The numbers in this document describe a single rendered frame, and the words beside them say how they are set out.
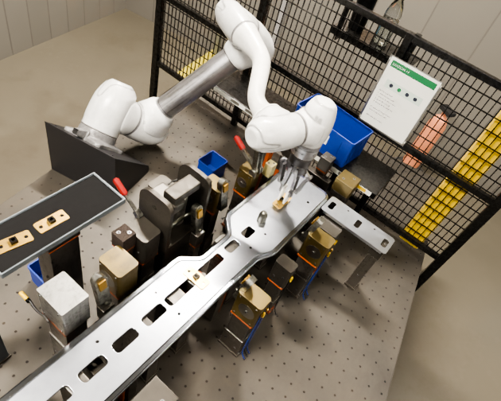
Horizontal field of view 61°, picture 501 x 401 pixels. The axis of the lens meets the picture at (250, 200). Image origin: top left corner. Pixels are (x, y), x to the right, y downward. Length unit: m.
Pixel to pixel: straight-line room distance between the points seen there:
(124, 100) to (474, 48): 2.66
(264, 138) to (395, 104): 0.78
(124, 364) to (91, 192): 0.48
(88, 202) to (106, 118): 0.60
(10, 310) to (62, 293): 0.49
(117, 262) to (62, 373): 0.30
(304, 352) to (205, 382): 0.38
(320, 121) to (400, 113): 0.62
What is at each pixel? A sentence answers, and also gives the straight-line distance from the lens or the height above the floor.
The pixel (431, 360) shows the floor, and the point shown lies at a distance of 2.82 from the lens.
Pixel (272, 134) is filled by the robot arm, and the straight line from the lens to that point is 1.19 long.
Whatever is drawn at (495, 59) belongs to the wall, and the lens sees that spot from 3.70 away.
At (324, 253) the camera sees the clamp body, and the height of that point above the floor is 1.02.
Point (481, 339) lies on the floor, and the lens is 3.12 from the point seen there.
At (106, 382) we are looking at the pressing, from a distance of 1.18.
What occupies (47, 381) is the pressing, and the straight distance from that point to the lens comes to 1.20.
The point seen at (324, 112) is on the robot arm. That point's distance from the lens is 1.28.
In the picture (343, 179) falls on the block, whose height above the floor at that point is 1.06.
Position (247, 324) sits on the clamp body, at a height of 0.93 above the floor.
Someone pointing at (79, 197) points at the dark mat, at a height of 1.16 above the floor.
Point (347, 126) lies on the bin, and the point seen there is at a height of 1.11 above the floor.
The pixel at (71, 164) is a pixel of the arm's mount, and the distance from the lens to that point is 1.89.
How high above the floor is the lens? 2.12
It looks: 46 degrees down
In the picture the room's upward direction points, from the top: 20 degrees clockwise
